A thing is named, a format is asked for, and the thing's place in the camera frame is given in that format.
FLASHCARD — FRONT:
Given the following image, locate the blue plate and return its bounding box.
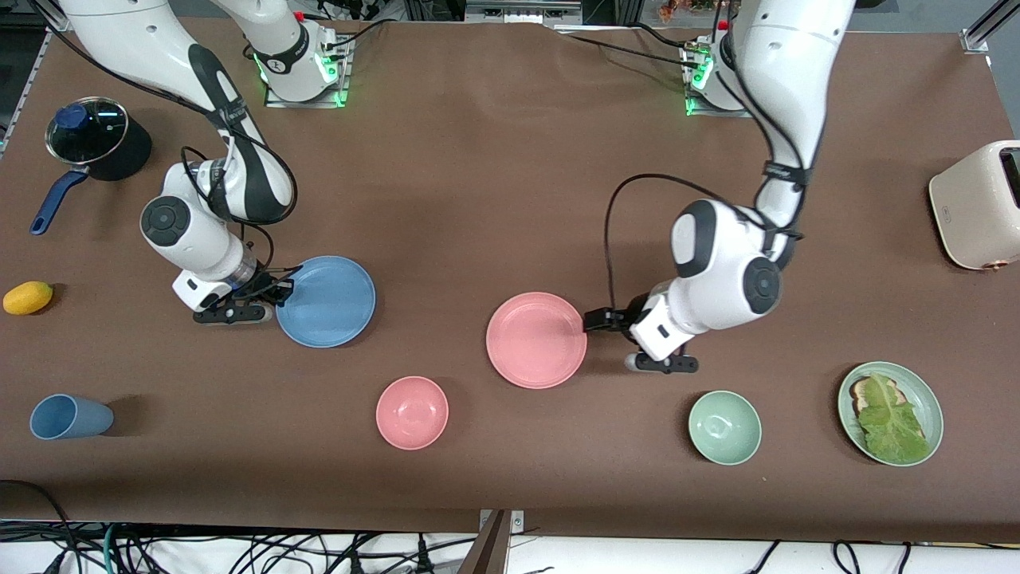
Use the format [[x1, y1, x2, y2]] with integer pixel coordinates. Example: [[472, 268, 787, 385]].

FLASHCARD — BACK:
[[276, 255, 376, 348]]

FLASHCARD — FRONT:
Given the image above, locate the pink plate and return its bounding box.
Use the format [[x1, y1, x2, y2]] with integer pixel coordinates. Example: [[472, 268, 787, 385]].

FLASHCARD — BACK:
[[486, 292, 588, 390]]

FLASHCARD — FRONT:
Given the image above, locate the green bowl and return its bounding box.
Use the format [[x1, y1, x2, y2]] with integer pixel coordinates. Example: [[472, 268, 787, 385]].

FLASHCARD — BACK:
[[688, 390, 763, 466]]

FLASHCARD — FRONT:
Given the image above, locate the pink bowl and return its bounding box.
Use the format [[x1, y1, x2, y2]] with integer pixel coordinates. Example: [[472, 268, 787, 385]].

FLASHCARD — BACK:
[[375, 376, 449, 451]]

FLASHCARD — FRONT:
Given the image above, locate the yellow lemon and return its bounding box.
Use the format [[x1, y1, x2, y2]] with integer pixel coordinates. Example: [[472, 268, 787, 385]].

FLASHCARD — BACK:
[[2, 281, 54, 316]]

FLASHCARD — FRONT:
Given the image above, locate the blue cup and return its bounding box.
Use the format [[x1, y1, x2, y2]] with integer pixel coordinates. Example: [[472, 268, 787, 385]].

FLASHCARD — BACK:
[[29, 394, 115, 441]]

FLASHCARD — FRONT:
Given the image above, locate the glass pot lid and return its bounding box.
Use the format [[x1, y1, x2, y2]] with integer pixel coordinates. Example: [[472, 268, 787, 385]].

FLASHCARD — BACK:
[[45, 97, 129, 167]]

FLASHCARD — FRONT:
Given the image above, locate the toasted bread slice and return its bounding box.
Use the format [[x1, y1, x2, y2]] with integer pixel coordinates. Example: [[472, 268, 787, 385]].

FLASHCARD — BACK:
[[849, 377, 906, 415]]

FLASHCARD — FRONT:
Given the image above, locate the green plate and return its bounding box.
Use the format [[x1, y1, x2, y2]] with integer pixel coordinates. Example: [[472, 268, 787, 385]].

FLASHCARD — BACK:
[[837, 361, 944, 467]]

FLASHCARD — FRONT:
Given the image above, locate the green lettuce leaf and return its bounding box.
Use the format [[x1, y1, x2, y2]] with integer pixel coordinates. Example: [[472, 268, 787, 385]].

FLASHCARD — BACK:
[[857, 372, 932, 465]]

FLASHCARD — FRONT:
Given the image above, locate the beige toaster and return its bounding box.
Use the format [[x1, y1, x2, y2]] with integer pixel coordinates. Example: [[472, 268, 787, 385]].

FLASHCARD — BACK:
[[928, 140, 1020, 273]]

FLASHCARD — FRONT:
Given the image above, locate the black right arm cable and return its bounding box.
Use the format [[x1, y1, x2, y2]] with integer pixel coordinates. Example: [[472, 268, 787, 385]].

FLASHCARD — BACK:
[[182, 120, 300, 276]]

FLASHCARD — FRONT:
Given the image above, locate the black pot with blue handle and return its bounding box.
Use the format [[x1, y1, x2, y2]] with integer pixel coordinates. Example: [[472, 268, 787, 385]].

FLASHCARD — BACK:
[[30, 97, 153, 237]]

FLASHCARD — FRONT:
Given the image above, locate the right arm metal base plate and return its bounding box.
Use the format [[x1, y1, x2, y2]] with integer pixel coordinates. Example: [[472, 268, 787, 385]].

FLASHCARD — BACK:
[[264, 33, 352, 109]]

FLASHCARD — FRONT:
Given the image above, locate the metal table edge bracket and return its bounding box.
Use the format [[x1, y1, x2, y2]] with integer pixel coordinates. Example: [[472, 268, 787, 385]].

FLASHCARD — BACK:
[[478, 510, 525, 537]]

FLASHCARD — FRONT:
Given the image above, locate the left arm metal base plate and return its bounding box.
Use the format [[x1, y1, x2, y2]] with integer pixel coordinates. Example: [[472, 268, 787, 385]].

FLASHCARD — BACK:
[[684, 41, 771, 120]]

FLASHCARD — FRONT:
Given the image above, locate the dark camera post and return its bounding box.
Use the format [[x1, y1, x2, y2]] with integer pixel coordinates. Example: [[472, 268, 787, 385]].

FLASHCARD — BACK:
[[457, 510, 511, 574]]

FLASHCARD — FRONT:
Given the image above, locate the black right base cable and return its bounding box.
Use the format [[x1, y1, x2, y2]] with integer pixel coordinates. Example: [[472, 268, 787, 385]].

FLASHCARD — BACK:
[[319, 18, 393, 55]]

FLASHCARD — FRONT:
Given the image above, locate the black base cable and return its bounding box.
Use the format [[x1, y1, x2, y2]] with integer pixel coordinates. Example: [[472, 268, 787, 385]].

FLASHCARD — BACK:
[[319, 18, 393, 55], [558, 22, 704, 71]]

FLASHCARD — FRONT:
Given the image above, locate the black looped floor cable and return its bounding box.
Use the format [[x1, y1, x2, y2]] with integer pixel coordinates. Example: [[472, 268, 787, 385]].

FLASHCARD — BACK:
[[0, 479, 84, 574]]

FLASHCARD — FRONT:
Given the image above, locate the black left base cable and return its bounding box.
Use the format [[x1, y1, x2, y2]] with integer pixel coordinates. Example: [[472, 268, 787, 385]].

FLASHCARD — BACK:
[[558, 22, 704, 71]]

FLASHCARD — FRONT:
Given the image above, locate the silver aluminium frame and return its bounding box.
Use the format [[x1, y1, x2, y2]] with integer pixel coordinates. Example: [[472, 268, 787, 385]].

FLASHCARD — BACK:
[[465, 0, 584, 26]]

